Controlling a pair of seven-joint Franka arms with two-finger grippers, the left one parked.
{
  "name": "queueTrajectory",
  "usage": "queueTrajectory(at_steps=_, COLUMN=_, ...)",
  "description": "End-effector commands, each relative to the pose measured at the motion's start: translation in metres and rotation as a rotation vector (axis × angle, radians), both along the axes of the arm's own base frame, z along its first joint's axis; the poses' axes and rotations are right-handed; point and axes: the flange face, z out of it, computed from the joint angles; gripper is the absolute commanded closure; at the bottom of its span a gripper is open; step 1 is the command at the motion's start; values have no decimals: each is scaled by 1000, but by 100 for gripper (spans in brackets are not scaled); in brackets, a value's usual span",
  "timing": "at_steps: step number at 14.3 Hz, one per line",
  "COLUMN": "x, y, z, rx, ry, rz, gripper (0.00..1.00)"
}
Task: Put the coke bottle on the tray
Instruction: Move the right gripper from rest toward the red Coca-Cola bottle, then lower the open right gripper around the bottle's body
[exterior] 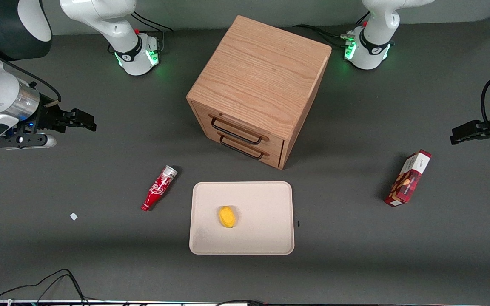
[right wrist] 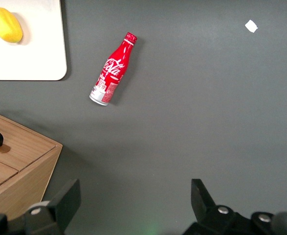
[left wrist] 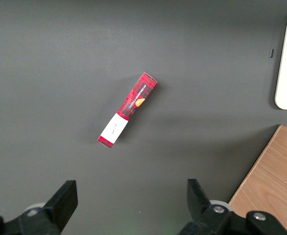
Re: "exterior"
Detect red plaid shortbread box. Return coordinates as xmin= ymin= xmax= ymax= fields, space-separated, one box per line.
xmin=384 ymin=150 xmax=432 ymax=207

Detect wooden two-drawer cabinet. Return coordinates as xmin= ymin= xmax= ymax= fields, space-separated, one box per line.
xmin=186 ymin=15 xmax=332 ymax=170

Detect black base cables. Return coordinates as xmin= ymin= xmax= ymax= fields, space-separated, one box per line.
xmin=131 ymin=11 xmax=174 ymax=52
xmin=293 ymin=12 xmax=370 ymax=48

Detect black cable at table edge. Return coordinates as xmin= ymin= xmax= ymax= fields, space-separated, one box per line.
xmin=0 ymin=263 xmax=90 ymax=306
xmin=214 ymin=299 xmax=268 ymax=306

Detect black right base cables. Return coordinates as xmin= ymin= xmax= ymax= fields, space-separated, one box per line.
xmin=131 ymin=11 xmax=174 ymax=52

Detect black left base cables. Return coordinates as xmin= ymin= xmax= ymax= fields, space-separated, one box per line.
xmin=293 ymin=12 xmax=370 ymax=48

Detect black metal drawer handle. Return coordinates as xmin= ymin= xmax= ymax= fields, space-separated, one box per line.
xmin=219 ymin=135 xmax=265 ymax=161
xmin=211 ymin=116 xmax=264 ymax=145

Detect beige rectangular tray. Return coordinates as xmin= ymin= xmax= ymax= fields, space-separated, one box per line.
xmin=189 ymin=181 xmax=295 ymax=255

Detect red coke bottle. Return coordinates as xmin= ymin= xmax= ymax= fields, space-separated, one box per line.
xmin=141 ymin=165 xmax=178 ymax=212

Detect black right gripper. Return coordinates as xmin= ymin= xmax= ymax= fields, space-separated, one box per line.
xmin=0 ymin=101 xmax=97 ymax=150

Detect wooden drawer front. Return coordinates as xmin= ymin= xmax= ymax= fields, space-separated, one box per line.
xmin=192 ymin=102 xmax=287 ymax=156
xmin=205 ymin=127 xmax=285 ymax=169

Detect small yellow oval object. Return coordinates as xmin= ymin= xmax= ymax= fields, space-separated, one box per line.
xmin=218 ymin=206 xmax=236 ymax=229

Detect black right arm wrist cable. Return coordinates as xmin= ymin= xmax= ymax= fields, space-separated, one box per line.
xmin=0 ymin=36 xmax=62 ymax=102

